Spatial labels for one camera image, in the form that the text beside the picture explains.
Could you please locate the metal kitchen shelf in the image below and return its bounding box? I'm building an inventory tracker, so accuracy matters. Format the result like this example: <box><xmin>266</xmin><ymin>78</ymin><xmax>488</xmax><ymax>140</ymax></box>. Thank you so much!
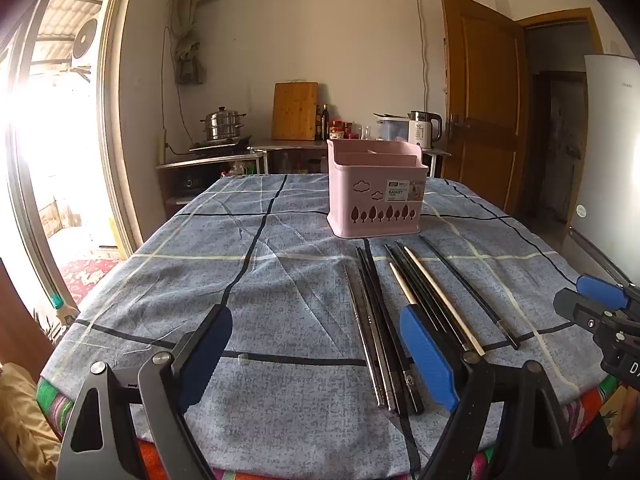
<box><xmin>248</xmin><ymin>139</ymin><xmax>451</xmax><ymax>179</ymax></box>

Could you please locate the wooden chopstick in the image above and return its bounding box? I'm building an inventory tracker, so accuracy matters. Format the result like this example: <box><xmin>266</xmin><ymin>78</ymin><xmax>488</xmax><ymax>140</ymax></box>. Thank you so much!
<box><xmin>403</xmin><ymin>246</ymin><xmax>487</xmax><ymax>357</ymax></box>
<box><xmin>389</xmin><ymin>261</ymin><xmax>418</xmax><ymax>307</ymax></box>

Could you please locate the thin wall cable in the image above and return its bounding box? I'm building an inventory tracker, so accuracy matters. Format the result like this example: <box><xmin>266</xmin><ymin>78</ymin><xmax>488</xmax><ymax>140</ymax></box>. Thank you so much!
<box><xmin>161</xmin><ymin>25</ymin><xmax>197</xmax><ymax>147</ymax></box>

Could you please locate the wooden door frame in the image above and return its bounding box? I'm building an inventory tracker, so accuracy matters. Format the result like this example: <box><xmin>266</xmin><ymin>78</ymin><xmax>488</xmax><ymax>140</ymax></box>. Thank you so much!
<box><xmin>517</xmin><ymin>7</ymin><xmax>608</xmax><ymax>221</ymax></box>

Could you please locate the black chopstick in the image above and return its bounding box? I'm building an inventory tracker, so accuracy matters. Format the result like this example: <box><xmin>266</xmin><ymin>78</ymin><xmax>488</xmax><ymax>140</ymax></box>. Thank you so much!
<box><xmin>361</xmin><ymin>242</ymin><xmax>426</xmax><ymax>415</ymax></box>
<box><xmin>393</xmin><ymin>241</ymin><xmax>474</xmax><ymax>352</ymax></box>
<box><xmin>419</xmin><ymin>236</ymin><xmax>508</xmax><ymax>333</ymax></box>
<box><xmin>384</xmin><ymin>244</ymin><xmax>453</xmax><ymax>347</ymax></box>
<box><xmin>424</xmin><ymin>236</ymin><xmax>522</xmax><ymax>351</ymax></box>
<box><xmin>355</xmin><ymin>246</ymin><xmax>407</xmax><ymax>416</ymax></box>

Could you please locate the metal stove shelf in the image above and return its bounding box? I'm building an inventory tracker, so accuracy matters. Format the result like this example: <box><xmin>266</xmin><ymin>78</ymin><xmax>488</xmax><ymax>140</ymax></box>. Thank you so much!
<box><xmin>155</xmin><ymin>152</ymin><xmax>266</xmax><ymax>211</ymax></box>

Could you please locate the white electric kettle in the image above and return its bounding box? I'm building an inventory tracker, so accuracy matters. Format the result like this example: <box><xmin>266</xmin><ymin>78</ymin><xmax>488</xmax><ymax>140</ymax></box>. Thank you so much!
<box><xmin>407</xmin><ymin>111</ymin><xmax>443</xmax><ymax>149</ymax></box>

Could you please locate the grey hanging cloth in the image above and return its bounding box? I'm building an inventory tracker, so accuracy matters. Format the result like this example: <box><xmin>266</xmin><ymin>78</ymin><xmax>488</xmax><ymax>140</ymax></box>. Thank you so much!
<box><xmin>172</xmin><ymin>35</ymin><xmax>207</xmax><ymax>86</ymax></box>

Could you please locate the pink plastic utensil basket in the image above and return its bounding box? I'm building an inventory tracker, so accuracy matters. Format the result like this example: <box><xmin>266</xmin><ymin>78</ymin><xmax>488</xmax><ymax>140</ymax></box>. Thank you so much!
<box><xmin>326</xmin><ymin>139</ymin><xmax>430</xmax><ymax>239</ymax></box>

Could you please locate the steel steamer pot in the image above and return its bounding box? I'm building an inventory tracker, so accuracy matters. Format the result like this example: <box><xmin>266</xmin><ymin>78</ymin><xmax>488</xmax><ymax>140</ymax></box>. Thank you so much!
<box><xmin>201</xmin><ymin>106</ymin><xmax>247</xmax><ymax>142</ymax></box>

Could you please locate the white refrigerator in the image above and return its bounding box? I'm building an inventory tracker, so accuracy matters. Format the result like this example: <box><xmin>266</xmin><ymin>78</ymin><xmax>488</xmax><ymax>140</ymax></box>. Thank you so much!
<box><xmin>565</xmin><ymin>54</ymin><xmax>640</xmax><ymax>286</ymax></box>

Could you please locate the air conditioner cable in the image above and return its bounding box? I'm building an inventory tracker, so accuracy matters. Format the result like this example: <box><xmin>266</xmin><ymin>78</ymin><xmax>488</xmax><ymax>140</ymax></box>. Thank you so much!
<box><xmin>414</xmin><ymin>0</ymin><xmax>432</xmax><ymax>116</ymax></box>

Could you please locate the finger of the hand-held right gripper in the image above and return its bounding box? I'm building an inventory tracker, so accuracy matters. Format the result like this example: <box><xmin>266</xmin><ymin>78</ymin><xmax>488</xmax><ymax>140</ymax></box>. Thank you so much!
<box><xmin>553</xmin><ymin>287</ymin><xmax>617</xmax><ymax>334</ymax></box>
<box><xmin>575</xmin><ymin>274</ymin><xmax>640</xmax><ymax>312</ymax></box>

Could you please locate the metal chopstick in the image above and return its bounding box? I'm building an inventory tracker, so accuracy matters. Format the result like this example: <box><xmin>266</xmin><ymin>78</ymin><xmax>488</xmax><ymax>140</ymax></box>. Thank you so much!
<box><xmin>343</xmin><ymin>265</ymin><xmax>385</xmax><ymax>409</ymax></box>
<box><xmin>357</xmin><ymin>282</ymin><xmax>397</xmax><ymax>412</ymax></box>

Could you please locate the red patterned carpet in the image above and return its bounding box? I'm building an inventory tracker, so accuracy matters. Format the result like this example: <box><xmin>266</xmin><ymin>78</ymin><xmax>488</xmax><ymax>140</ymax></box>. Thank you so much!
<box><xmin>60</xmin><ymin>257</ymin><xmax>124</xmax><ymax>306</ymax></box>

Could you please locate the yellow cloth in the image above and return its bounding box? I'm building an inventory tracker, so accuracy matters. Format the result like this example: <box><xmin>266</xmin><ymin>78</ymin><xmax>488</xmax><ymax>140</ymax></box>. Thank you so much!
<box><xmin>0</xmin><ymin>360</ymin><xmax>62</xmax><ymax>480</ymax></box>

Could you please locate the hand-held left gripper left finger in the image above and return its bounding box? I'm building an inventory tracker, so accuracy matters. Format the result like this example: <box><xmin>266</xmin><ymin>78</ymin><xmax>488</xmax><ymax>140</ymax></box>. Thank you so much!
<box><xmin>56</xmin><ymin>304</ymin><xmax>234</xmax><ymax>480</ymax></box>

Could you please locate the white window frame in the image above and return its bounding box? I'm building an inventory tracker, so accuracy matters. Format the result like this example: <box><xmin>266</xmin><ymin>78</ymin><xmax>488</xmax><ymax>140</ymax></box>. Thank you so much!
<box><xmin>95</xmin><ymin>0</ymin><xmax>147</xmax><ymax>262</ymax></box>

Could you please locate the clear water container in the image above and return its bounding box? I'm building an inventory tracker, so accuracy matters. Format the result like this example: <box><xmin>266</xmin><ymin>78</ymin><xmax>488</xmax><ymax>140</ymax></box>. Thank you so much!
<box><xmin>375</xmin><ymin>114</ymin><xmax>412</xmax><ymax>142</ymax></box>

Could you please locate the teal capped bottle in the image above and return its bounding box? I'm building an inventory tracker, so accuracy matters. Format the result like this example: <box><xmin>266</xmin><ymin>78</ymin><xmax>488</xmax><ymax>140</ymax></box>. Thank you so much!
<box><xmin>47</xmin><ymin>295</ymin><xmax>79</xmax><ymax>332</ymax></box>

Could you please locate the black cooktop stove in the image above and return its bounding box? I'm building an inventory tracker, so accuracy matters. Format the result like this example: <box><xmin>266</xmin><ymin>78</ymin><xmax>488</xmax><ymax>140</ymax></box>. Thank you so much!
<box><xmin>189</xmin><ymin>135</ymin><xmax>253</xmax><ymax>154</ymax></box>

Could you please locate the blue checked tablecloth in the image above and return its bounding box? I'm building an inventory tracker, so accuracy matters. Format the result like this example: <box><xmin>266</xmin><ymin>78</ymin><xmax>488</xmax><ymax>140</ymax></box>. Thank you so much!
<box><xmin>39</xmin><ymin>172</ymin><xmax>608</xmax><ymax>477</ymax></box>

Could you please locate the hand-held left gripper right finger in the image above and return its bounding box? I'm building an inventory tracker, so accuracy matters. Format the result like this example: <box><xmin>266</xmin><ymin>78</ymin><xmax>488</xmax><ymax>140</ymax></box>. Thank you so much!
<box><xmin>398</xmin><ymin>305</ymin><xmax>573</xmax><ymax>480</ymax></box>

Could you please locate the wooden cutting board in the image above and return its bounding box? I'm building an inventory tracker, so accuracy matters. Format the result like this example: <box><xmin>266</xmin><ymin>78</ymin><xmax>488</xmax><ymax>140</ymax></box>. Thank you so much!
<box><xmin>271</xmin><ymin>81</ymin><xmax>319</xmax><ymax>142</ymax></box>

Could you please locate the wooden door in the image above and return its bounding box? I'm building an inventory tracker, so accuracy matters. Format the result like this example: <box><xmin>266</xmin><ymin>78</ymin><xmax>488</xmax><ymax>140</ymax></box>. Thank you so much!
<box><xmin>440</xmin><ymin>0</ymin><xmax>528</xmax><ymax>216</ymax></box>

